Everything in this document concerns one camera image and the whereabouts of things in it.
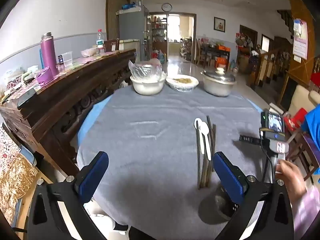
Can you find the metal utensil holder cup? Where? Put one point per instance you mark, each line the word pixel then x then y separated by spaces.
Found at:
pixel 221 200

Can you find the red and blue child's chair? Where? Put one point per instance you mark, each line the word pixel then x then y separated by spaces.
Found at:
pixel 312 122

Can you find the dark carved wooden side table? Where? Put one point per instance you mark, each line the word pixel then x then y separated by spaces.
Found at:
pixel 62 90

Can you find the black phone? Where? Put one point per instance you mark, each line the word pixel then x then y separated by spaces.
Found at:
pixel 26 97

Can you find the wooden staircase railing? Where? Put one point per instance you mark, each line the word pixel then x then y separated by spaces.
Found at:
pixel 272 62

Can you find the gold patterned cloth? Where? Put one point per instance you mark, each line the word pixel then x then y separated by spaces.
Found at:
pixel 13 180

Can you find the blue table cover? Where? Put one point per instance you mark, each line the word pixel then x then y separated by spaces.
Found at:
pixel 86 125

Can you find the grey table cloth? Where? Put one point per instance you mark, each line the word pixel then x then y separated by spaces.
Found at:
pixel 150 142

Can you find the person's right forearm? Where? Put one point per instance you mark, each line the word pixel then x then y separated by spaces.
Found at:
pixel 307 215

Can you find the brown wooden door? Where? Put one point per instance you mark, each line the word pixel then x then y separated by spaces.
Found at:
pixel 116 7

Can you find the red-capped water bottle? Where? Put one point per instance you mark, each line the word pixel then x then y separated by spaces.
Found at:
pixel 100 41

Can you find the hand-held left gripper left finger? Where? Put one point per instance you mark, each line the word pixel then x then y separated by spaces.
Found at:
pixel 93 177

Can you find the small dark jar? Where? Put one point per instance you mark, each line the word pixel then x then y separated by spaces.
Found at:
pixel 60 60

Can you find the framed wall picture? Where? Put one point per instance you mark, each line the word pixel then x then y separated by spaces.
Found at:
pixel 219 24

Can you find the dark wooden dining table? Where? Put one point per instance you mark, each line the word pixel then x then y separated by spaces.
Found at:
pixel 216 51

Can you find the purple thermos lid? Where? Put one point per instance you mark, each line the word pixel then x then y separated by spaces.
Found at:
pixel 45 76

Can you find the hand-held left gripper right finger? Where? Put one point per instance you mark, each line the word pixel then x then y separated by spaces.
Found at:
pixel 228 177

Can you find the small wooden frame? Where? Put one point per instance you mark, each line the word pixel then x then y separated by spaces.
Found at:
pixel 111 45

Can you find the large water jug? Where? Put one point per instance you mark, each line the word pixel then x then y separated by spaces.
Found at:
pixel 161 56

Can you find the pink wall calendar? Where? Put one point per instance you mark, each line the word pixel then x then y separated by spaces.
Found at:
pixel 300 40

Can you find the white dish with food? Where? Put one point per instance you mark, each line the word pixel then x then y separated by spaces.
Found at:
pixel 182 83

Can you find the metal pot with lid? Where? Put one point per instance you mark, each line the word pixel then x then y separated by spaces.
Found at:
pixel 218 83

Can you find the blue thermos flask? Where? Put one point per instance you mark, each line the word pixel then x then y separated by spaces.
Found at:
pixel 40 57

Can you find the patterned table runner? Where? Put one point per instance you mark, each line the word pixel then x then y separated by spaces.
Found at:
pixel 82 61

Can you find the person's right hand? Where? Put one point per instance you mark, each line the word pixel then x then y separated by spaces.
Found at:
pixel 291 178

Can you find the person's leg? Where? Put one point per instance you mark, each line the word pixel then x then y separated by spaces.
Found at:
pixel 141 235

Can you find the white bowl with plastic bag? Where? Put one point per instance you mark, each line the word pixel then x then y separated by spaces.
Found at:
pixel 148 82

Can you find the white plastic spoon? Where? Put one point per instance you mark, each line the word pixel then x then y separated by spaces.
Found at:
pixel 205 128
pixel 197 122

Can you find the patterned paper gift bag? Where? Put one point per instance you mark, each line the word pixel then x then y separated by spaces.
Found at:
pixel 7 145

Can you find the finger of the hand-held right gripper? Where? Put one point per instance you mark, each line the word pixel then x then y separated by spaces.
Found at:
pixel 252 140

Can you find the white and black shoe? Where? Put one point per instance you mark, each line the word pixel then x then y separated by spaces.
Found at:
pixel 120 227

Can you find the clear plastic cup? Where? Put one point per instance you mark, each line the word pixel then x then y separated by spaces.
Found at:
pixel 67 59

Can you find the grey fridge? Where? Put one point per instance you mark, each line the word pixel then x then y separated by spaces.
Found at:
pixel 132 27

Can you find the purple thermos flask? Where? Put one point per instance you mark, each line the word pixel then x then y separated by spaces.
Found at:
pixel 48 52

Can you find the round wall clock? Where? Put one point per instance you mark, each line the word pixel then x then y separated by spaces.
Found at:
pixel 166 6

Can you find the clear bowl with white food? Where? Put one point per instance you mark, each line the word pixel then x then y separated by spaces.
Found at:
pixel 88 52

